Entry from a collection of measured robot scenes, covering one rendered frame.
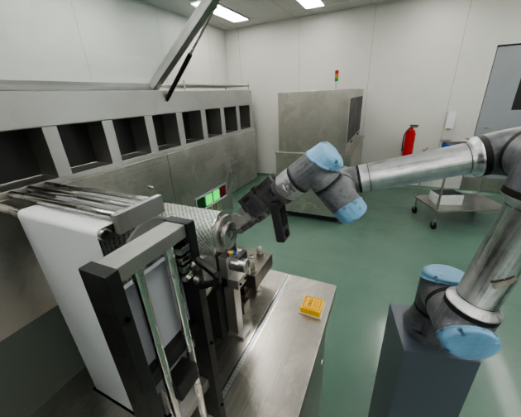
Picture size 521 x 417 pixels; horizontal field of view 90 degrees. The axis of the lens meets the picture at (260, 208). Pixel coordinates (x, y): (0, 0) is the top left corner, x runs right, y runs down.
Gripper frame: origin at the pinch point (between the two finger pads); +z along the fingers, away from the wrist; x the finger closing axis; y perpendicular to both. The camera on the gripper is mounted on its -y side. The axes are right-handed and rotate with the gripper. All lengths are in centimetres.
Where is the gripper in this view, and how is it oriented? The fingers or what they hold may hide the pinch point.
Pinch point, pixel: (240, 230)
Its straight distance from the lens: 78.0
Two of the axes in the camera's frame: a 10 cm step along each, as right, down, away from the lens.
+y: -6.2, -7.8, -0.4
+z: -6.6, 4.9, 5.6
